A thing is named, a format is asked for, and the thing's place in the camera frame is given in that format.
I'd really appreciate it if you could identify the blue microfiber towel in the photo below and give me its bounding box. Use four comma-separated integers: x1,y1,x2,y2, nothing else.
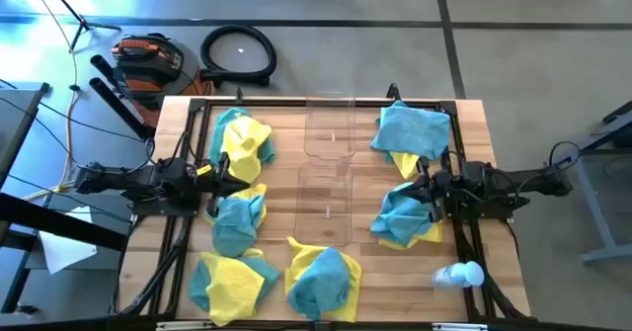
286,247,353,321
188,254,281,313
208,107,277,167
211,194,267,259
369,181,436,248
369,99,452,163

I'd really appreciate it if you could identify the black metal beam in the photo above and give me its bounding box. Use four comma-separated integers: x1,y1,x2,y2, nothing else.
0,192,130,253

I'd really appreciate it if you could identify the black tripod stand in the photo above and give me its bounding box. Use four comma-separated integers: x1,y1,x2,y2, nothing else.
38,0,123,53

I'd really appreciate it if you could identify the black vacuum tube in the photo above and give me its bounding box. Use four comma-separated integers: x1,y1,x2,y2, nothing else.
89,53,130,95
89,77,155,140

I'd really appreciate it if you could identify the white translucent plastic bottle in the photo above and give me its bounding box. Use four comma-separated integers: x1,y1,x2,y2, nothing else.
432,260,486,290

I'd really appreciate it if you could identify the silver metal bracket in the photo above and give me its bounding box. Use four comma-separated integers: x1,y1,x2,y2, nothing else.
156,320,217,331
432,322,490,331

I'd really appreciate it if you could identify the orange black shop vacuum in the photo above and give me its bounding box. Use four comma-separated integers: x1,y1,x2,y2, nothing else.
109,32,217,128

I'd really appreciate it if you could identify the clear plastic basket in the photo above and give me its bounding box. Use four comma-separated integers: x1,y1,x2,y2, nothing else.
293,154,356,248
303,97,358,161

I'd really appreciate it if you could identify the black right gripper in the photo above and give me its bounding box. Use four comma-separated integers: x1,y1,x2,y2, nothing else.
397,155,463,223

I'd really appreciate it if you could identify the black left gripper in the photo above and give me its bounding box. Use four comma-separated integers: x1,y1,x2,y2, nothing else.
195,151,251,218

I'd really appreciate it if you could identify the white paper sheet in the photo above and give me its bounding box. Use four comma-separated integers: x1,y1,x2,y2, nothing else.
38,206,99,276

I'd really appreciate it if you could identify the black aluminium table frame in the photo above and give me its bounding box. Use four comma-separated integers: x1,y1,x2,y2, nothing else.
111,83,537,323

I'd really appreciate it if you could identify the black vacuum hose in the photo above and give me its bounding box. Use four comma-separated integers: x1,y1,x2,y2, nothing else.
198,23,278,88

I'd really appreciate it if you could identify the grey desk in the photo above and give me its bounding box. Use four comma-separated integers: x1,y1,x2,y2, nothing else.
0,81,51,184

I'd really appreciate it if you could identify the grey metal cart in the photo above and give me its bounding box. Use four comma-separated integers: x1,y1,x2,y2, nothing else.
575,98,632,267

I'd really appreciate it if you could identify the yellow cable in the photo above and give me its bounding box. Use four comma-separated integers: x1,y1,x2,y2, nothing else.
22,0,80,202

